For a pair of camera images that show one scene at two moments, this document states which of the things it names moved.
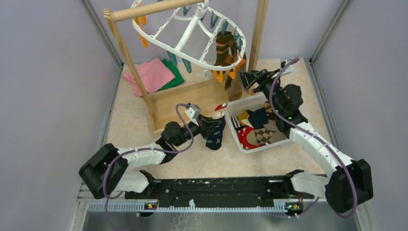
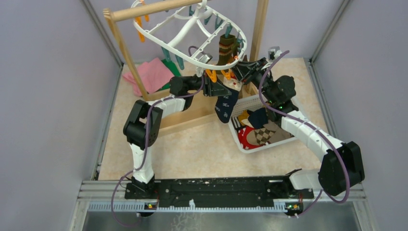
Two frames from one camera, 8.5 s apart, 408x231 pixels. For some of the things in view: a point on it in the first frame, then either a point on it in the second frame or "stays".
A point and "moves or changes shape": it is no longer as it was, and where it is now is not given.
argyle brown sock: (259, 136) stays
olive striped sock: (223, 42) moves or changes shape
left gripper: (204, 130) → (213, 88)
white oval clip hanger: (201, 11) → (198, 32)
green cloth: (178, 78) stays
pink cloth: (154, 74) stays
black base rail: (229, 191) stays
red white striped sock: (242, 135) stays
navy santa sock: (258, 118) stays
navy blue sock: (213, 141) → (225, 104)
